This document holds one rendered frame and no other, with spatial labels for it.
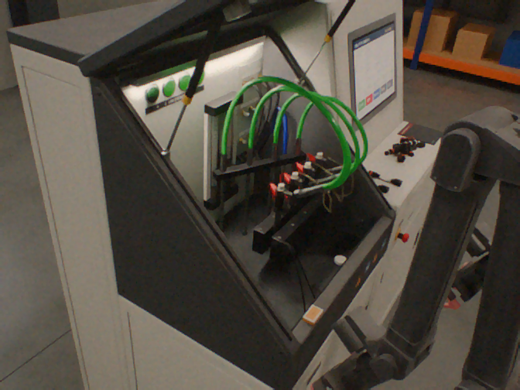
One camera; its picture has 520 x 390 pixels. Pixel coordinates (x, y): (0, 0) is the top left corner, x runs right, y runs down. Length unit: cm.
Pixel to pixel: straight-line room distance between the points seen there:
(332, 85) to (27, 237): 214
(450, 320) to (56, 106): 217
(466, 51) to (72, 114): 571
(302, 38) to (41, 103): 79
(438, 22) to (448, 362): 475
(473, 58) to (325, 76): 504
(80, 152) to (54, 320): 143
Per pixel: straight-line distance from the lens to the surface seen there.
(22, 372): 241
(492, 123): 59
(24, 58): 131
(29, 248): 303
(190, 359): 141
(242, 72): 152
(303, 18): 156
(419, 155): 197
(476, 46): 649
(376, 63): 189
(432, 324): 75
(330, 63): 154
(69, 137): 128
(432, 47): 659
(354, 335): 86
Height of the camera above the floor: 182
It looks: 33 degrees down
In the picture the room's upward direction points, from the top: 5 degrees clockwise
